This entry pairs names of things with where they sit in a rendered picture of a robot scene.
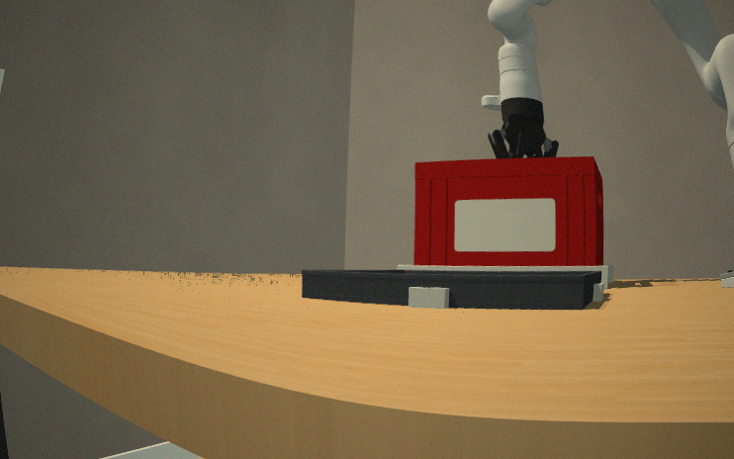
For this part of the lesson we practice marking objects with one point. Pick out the red crate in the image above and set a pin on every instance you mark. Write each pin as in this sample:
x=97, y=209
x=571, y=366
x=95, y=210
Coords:
x=539, y=211

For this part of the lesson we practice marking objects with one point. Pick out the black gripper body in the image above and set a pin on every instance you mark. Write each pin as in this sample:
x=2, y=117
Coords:
x=523, y=114

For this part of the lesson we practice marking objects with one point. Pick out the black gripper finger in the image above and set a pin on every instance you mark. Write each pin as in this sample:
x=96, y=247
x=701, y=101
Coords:
x=497, y=140
x=550, y=147

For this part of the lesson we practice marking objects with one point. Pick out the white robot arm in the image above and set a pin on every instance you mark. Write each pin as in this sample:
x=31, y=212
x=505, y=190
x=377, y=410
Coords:
x=712, y=56

